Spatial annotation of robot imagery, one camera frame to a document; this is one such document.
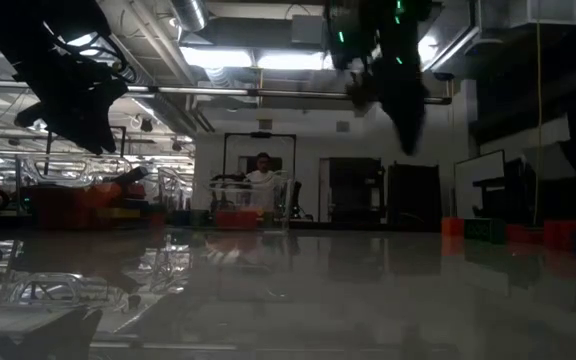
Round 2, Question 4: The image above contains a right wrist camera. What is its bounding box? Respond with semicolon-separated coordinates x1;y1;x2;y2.
325;12;369;71

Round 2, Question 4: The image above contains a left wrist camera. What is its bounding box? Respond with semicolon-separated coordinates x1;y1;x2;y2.
13;101;48;129

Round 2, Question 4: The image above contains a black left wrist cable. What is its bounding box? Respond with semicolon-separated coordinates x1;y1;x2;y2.
42;20;138;85

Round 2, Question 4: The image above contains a silver round ventilation duct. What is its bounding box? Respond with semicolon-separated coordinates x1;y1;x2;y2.
170;0;208;32

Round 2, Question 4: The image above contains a ceiling light panel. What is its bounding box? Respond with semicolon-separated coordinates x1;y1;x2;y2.
256;49;334;71
180;46;255;70

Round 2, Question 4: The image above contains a whiteboard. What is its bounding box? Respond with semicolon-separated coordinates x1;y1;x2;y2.
454;149;507;220

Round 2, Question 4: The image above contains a long yellow block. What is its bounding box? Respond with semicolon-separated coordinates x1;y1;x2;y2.
93;207;142;221

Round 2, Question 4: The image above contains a black station frame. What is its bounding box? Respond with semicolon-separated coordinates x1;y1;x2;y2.
222;131;298;221

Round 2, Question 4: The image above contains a long red block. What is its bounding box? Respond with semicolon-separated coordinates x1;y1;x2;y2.
30;187;89;204
120;182;148;201

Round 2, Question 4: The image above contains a person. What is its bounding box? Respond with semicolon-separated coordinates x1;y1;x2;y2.
244;152;285;214

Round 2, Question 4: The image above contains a black cabinet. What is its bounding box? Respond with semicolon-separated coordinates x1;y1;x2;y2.
327;157;385;221
386;162;443;221

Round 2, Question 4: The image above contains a purple block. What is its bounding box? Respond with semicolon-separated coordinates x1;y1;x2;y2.
110;166;150;187

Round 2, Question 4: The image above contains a long ceiling pipe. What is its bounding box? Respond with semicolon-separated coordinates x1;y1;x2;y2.
127;84;453;106

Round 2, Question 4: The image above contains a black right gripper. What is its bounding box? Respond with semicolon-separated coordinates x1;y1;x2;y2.
367;0;434;156

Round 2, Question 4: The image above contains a long orange block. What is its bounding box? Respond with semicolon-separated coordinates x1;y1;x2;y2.
85;182;123;207

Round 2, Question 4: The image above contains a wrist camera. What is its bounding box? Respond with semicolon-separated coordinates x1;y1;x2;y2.
325;12;369;71
13;101;48;129

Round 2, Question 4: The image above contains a small blue block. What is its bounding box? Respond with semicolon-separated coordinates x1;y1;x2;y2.
168;209;193;229

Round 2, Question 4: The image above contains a clear plastic bin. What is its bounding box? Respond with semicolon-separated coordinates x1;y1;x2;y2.
150;164;298;231
15;153;158;231

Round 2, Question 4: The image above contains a small red block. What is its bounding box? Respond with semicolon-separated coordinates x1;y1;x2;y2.
214;209;259;231

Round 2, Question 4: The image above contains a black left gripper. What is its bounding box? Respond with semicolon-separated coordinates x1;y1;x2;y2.
15;54;129;155

